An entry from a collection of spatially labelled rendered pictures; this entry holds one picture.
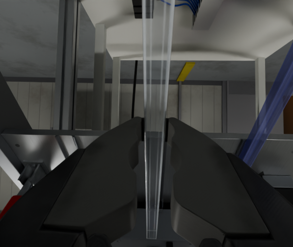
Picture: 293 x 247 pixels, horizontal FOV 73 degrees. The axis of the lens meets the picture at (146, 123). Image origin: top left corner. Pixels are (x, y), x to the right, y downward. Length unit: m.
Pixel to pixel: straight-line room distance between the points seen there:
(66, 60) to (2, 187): 3.82
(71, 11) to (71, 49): 0.10
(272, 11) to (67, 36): 0.56
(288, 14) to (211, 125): 2.93
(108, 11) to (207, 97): 3.08
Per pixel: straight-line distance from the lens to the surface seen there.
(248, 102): 3.80
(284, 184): 0.33
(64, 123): 0.52
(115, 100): 0.91
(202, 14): 0.59
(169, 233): 0.34
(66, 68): 0.54
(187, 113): 3.48
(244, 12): 0.71
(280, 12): 0.75
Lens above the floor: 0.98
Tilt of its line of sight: 4 degrees down
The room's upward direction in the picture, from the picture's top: 179 degrees counter-clockwise
